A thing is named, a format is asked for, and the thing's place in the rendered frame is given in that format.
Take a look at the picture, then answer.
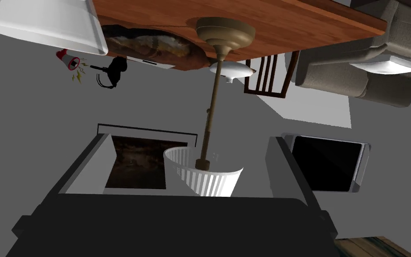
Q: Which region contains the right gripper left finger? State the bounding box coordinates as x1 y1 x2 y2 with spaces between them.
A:
50 133 118 195

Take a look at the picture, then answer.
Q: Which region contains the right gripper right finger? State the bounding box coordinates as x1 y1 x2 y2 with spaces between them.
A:
265 136 323 212

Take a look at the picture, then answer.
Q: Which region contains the dark framed picture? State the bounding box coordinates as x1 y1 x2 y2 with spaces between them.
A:
97 123 198 195

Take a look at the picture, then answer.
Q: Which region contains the dark wooden chair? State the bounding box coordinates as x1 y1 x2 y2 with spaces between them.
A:
243 50 301 99

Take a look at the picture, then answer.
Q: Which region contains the brown floor lamp white shade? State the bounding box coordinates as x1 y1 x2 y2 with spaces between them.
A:
163 17 256 198

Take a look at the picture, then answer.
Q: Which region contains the grey sofa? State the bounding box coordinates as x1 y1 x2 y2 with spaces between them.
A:
294 0 411 108

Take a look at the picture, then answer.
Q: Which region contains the white oval object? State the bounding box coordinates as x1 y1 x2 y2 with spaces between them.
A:
209 60 256 84

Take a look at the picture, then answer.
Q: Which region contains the white flat box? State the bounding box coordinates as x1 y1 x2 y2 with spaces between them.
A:
349 54 411 75

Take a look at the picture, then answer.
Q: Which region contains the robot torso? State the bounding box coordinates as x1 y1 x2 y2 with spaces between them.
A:
0 0 109 57

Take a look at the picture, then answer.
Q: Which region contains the black wall television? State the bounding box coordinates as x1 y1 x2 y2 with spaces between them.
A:
281 133 371 194

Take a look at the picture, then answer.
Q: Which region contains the red megaphone wall sticker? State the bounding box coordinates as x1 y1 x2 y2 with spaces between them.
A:
55 48 87 84

